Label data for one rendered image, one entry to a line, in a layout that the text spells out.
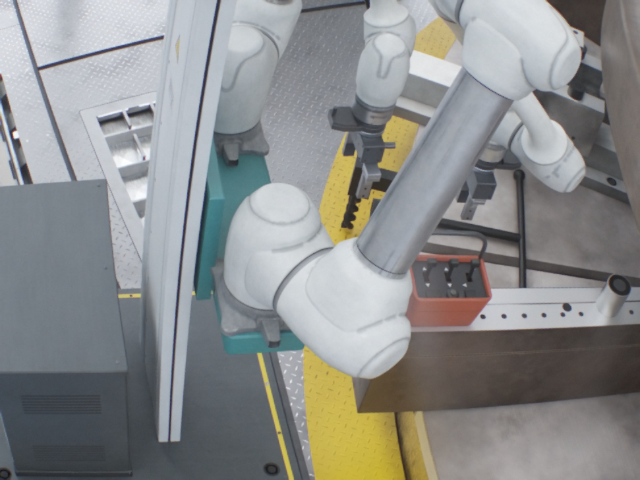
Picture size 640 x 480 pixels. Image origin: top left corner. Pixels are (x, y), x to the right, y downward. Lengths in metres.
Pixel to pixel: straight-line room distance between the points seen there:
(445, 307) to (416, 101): 1.32
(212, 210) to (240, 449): 0.89
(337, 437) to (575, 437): 0.75
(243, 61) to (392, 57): 0.31
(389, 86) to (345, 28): 2.36
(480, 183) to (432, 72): 1.41
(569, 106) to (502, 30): 1.86
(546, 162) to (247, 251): 0.62
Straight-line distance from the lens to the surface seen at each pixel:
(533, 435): 2.84
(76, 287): 2.20
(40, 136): 3.78
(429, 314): 2.41
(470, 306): 2.41
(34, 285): 2.21
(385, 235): 1.66
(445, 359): 2.57
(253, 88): 2.14
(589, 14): 4.40
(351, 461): 3.00
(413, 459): 2.94
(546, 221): 3.40
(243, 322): 1.93
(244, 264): 1.82
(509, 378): 2.73
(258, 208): 1.77
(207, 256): 1.98
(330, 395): 3.12
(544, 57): 1.50
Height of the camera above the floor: 2.57
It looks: 47 degrees down
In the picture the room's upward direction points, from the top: 15 degrees clockwise
